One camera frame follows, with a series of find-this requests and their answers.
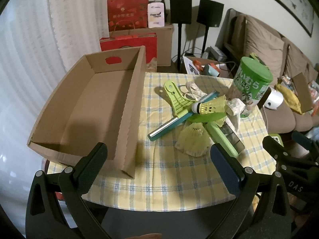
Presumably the large brown sofa cushion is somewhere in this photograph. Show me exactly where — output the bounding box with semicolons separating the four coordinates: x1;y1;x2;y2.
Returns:
245;15;286;74

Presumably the black speaker stand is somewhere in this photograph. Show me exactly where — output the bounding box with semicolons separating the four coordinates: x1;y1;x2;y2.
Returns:
177;24;182;73
201;27;209;55

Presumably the small white printed cloth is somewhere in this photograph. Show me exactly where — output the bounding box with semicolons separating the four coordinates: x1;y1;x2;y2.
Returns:
184;80;208;100

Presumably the tall red gift bag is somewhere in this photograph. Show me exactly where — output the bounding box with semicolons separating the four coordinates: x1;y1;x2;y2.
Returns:
107;0;150;32

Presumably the yellow checked tablecloth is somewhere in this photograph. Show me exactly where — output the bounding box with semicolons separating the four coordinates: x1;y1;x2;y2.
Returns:
46;72;277;211

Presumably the white round device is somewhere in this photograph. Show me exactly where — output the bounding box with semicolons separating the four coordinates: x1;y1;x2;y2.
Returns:
264;88;284;110

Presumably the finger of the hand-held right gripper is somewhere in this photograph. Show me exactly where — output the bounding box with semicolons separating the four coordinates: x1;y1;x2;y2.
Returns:
291;131;319;156
262;135;319;167

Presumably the black speaker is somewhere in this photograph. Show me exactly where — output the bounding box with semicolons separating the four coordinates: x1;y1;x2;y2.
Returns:
169;0;193;25
197;0;225;28

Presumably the brown cardboard tray box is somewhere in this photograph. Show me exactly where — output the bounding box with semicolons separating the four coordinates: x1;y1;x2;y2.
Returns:
26;45;146;179

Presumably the green lidded canister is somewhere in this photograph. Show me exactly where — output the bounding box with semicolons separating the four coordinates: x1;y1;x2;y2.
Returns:
228;57;273;119

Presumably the brown sofa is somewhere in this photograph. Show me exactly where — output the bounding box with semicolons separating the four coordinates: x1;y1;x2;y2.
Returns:
216;8;319;133

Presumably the yellow shuttlecock with black band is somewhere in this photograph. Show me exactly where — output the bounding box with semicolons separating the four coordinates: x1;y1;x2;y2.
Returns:
191;95;228;115

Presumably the open cardboard box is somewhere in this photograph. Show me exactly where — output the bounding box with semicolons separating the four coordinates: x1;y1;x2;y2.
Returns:
183;54;235;79

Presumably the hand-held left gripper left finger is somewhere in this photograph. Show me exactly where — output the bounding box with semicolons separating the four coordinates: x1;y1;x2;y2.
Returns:
25;142;109;239

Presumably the small brown sofa cushion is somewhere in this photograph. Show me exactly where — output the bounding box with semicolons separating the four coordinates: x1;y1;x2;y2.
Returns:
286;43;316;81

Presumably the clear plastic bag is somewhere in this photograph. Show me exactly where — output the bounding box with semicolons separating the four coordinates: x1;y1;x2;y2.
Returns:
146;57;158;73

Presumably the colourful packet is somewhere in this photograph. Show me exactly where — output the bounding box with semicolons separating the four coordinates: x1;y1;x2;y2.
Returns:
308;80;319;104

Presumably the green and clear lint roller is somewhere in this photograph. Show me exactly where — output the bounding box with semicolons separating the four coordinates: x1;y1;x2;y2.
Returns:
206;121;246;158

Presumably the wide red gift bag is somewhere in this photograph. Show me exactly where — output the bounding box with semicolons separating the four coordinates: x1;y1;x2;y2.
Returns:
100;33;158;64

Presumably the grey device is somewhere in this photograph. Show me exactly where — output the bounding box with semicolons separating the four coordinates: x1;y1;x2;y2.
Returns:
208;46;228;62

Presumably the printed paper sheet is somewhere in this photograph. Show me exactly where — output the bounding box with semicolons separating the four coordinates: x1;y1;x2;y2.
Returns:
183;56;200;75

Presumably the white packet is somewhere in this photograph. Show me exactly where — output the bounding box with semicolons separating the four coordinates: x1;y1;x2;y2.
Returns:
148;1;165;28

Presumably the teal and orange tool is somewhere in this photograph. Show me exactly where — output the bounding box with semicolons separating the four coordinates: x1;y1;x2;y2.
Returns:
203;63;221;78

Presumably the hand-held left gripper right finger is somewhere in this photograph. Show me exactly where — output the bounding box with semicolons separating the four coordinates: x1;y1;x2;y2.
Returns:
210;143;292;239

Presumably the white curtain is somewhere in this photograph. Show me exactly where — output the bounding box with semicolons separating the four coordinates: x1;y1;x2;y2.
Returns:
0;0;111;160

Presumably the yellow cloth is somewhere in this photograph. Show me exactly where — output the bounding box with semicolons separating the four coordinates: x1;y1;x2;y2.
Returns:
275;82;302;115

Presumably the large cardboard box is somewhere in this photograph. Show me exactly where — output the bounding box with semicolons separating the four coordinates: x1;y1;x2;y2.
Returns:
147;24;174;67

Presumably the large white printed cloth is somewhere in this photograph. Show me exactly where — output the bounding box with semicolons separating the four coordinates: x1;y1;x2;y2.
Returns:
225;98;246;133

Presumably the flat cardboard piece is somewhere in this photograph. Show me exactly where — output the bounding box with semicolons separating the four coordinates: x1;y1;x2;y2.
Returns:
291;72;314;114

